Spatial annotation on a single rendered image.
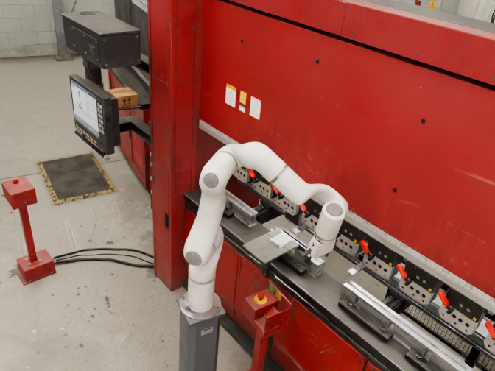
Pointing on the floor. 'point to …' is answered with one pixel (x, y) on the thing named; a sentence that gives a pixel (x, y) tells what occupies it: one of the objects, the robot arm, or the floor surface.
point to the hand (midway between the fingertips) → (316, 257)
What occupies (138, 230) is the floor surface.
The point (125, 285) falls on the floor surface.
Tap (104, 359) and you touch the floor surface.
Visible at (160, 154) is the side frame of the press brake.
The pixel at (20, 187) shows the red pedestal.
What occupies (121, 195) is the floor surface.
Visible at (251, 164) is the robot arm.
